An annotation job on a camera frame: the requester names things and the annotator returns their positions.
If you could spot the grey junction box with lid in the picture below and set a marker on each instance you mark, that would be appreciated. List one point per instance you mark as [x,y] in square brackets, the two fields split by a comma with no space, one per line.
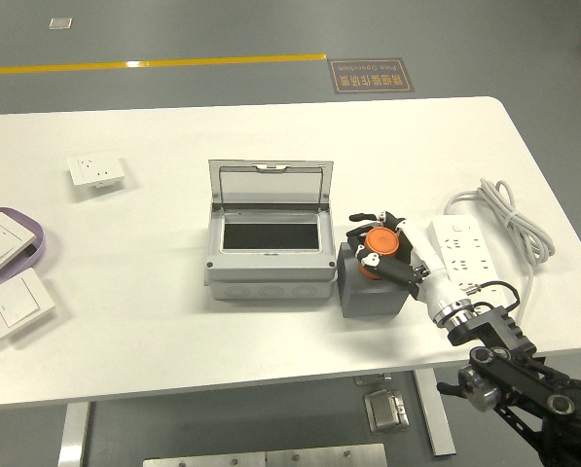
[270,277]

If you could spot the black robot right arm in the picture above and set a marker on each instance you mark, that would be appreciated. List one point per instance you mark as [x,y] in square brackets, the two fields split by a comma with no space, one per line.
[509,335]

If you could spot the small metal floor plate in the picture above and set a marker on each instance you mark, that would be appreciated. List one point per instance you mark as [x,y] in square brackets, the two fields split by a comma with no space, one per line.
[60,23]

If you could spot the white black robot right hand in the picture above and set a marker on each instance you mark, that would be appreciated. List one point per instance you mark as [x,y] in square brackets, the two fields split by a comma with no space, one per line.
[433,287]

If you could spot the white wall socket panel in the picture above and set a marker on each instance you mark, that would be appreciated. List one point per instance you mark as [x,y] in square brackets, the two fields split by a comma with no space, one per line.
[95,168]

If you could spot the white table leg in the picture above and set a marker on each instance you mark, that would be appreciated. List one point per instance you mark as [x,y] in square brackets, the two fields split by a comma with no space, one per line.
[73,433]
[433,418]

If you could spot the metal floor socket box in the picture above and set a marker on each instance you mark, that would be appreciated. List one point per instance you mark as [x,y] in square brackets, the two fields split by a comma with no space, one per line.
[385,411]

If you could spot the white power strip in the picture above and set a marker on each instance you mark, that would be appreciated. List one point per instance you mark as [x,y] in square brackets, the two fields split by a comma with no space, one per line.
[458,243]

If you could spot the brown floor sign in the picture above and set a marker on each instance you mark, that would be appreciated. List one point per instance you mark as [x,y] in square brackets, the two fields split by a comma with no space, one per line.
[370,75]

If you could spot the large metal base plate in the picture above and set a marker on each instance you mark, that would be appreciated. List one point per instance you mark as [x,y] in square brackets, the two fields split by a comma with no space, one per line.
[270,458]

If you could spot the yellow floor tape line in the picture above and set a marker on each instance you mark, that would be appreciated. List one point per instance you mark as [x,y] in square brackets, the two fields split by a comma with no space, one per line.
[173,62]

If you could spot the grey cube with round hole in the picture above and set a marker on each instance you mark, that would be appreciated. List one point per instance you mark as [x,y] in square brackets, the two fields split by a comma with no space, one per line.
[368,301]

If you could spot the white switch panel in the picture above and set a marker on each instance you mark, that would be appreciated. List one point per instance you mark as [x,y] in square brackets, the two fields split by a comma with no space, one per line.
[15,304]
[0,243]

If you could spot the orange cylinder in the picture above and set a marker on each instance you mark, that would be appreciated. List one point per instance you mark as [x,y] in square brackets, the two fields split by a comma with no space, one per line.
[381,241]

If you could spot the purple tray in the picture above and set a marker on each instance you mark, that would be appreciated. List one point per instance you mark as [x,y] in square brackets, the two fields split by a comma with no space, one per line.
[37,253]

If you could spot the metal table bracket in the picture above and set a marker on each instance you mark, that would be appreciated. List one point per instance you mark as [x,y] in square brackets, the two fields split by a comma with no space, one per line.
[373,379]

